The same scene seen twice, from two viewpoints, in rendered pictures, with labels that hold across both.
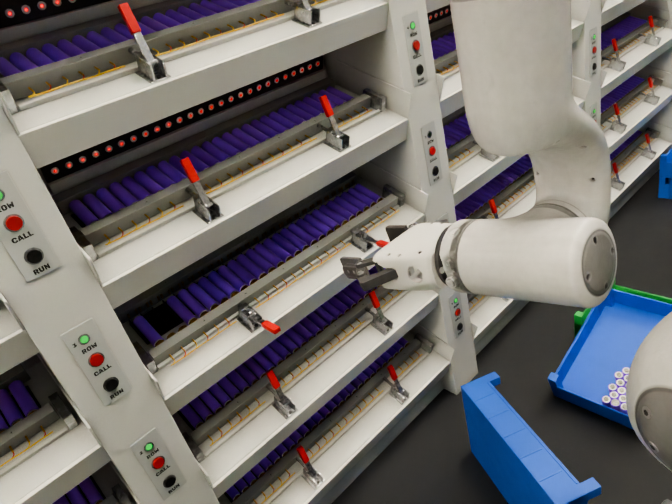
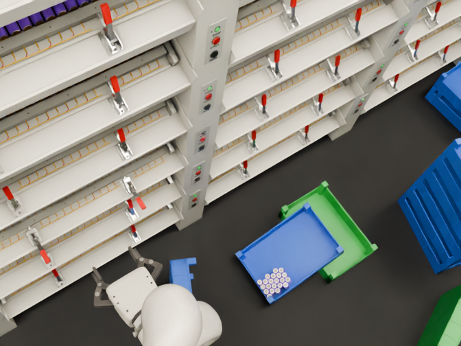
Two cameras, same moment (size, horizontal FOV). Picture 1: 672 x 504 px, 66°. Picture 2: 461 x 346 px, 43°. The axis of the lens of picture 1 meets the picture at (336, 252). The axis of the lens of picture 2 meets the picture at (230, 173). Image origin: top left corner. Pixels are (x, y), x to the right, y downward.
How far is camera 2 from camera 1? 1.00 m
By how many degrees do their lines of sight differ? 36
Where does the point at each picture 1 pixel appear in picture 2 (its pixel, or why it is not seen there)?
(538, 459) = not seen: hidden behind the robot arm
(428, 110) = (207, 121)
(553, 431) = (223, 282)
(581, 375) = (261, 252)
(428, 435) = (147, 255)
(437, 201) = (197, 158)
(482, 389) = (181, 268)
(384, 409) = (121, 244)
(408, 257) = (121, 309)
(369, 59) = not seen: hidden behind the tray
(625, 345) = (296, 245)
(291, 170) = (83, 173)
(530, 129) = not seen: outside the picture
